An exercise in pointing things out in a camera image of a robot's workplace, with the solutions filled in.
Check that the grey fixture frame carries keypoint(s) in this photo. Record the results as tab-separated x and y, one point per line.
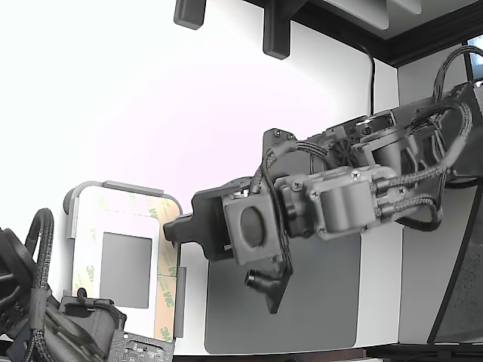
132	186

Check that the small wrist camera with board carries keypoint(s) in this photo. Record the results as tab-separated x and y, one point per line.
260	283

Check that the tan curved-corner 3M liner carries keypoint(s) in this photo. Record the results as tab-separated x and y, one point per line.
168	260

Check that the dark idle machine assembly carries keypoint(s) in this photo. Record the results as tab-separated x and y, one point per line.
22	294

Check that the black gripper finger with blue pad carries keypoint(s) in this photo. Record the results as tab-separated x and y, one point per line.
192	241
207	207

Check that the black base bar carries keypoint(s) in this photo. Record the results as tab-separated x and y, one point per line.
415	354

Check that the dark speckled panel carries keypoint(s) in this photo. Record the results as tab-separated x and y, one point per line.
468	283

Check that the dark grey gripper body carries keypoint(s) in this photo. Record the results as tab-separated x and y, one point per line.
251	226

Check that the grey rectangular mat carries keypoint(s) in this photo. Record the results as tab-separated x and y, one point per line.
320	294

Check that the grey square panel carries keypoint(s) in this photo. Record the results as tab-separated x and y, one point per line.
126	269

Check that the blue monitor screen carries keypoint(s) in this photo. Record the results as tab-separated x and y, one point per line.
476	47

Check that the black frame beam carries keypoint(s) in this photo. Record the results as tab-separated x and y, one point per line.
415	45

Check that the pale 3M liner strip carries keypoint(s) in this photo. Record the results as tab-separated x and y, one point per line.
85	275
130	209

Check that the tall black bracket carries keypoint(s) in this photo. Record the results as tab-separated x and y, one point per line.
277	30

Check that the tan straight 3M liner strip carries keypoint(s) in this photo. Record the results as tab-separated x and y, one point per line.
166	305

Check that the dark circuit board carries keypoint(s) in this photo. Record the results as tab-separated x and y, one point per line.
143	347

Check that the light grey panel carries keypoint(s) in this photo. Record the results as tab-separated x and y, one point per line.
362	11
407	5

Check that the small black bracket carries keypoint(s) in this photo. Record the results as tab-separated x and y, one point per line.
189	13

